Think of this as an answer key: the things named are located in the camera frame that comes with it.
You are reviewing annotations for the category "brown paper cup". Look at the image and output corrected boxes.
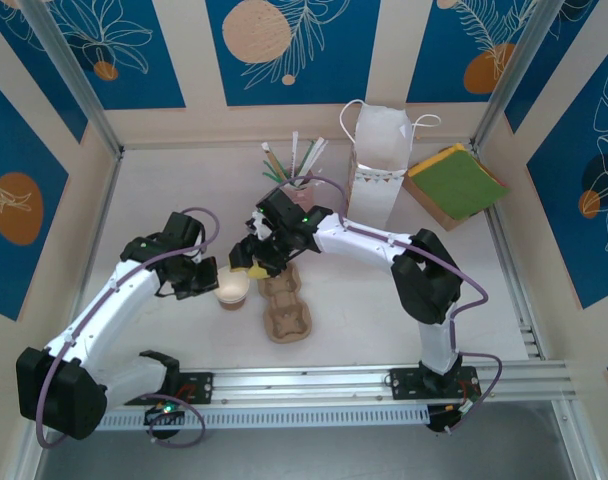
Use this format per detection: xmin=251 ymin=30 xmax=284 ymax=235
xmin=213 ymin=265 xmax=251 ymax=312

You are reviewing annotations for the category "white paper bag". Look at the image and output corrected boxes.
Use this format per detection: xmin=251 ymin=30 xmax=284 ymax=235
xmin=339 ymin=98 xmax=442 ymax=230

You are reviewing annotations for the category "cardboard cup carrier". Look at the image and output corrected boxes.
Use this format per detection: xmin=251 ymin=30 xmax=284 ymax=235
xmin=257 ymin=264 xmax=315 ymax=345

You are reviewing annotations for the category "kraft brown straw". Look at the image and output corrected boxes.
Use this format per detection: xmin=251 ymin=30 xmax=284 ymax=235
xmin=261 ymin=141 xmax=289 ymax=184

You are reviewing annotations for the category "green striped wrapped straw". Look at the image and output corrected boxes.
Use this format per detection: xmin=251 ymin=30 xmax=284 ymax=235
xmin=294 ymin=138 xmax=316 ymax=181

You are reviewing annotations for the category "black base electronics module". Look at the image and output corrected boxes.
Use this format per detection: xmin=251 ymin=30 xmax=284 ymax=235
xmin=142 ymin=399 xmax=186 ymax=442
xmin=426 ymin=397 xmax=480 ymax=435

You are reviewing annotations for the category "red paper napkin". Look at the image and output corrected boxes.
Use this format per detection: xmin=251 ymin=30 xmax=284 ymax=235
xmin=476 ymin=158 xmax=510 ymax=194

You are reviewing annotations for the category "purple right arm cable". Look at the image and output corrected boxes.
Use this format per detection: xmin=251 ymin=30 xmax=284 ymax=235
xmin=271 ymin=174 xmax=505 ymax=436

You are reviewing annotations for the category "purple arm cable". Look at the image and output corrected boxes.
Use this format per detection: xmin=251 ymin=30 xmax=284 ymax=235
xmin=271 ymin=174 xmax=505 ymax=436
xmin=36 ymin=207 xmax=221 ymax=448

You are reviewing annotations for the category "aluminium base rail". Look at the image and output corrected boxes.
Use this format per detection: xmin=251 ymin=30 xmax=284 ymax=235
xmin=26 ymin=359 xmax=575 ymax=407

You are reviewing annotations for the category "white slotted cable duct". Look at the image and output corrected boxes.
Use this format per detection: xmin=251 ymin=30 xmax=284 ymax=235
xmin=47 ymin=404 xmax=431 ymax=432

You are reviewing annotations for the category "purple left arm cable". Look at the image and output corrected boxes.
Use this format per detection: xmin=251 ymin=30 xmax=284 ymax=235
xmin=36 ymin=207 xmax=221 ymax=448

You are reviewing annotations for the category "aluminium corner post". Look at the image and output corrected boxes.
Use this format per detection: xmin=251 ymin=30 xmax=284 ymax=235
xmin=19 ymin=0 xmax=125 ymax=160
xmin=471 ymin=0 xmax=560 ymax=154

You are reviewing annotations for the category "aluminium front frame bar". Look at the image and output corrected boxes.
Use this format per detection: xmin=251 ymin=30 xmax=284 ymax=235
xmin=11 ymin=414 xmax=53 ymax=480
xmin=553 ymin=399 xmax=603 ymax=480

